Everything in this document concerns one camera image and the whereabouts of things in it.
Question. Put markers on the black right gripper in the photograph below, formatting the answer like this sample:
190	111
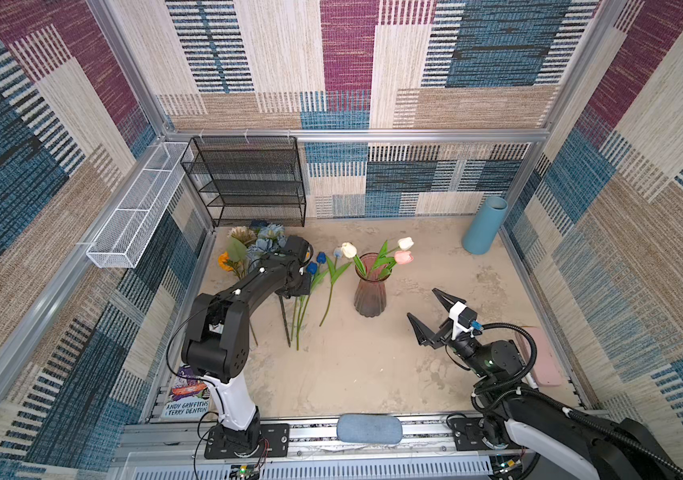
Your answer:
426	337

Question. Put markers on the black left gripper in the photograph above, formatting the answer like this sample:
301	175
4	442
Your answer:
305	281

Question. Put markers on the dark blue tulip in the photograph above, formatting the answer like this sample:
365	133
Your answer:
319	258

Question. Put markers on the cream tulip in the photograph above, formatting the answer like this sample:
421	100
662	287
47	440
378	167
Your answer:
351	253

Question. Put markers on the red ribbed glass vase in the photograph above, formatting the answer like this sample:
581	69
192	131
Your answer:
371	294

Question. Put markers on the pink tulip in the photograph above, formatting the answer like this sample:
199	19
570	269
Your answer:
400	258

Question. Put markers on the white tulip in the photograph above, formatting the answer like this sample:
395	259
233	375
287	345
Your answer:
404	244

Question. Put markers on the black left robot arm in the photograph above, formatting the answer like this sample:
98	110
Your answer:
217	338

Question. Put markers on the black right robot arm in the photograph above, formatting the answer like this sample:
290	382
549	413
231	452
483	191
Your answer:
501	355

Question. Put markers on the teal cylindrical vase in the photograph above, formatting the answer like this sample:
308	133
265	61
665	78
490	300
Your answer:
485	225

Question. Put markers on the light blue tulip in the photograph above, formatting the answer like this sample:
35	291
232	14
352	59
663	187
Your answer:
336	269

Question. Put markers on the blue hydrangea flower bunch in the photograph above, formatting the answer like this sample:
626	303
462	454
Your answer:
269	238

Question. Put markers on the pink case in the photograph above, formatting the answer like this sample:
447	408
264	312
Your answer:
547	370

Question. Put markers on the blue grey sponge pad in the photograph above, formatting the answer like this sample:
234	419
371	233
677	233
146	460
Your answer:
369	429

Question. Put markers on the colourful paperback book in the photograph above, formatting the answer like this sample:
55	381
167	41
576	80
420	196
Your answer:
187	399

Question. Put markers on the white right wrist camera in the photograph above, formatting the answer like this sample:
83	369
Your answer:
464	321

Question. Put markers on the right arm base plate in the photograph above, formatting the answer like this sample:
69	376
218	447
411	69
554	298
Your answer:
467	434

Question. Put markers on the black wire shelf rack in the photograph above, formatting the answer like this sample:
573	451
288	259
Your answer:
244	179

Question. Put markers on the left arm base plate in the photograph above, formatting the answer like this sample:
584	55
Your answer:
270	440

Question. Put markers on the white wire mesh basket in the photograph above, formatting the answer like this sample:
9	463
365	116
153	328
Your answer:
125	236

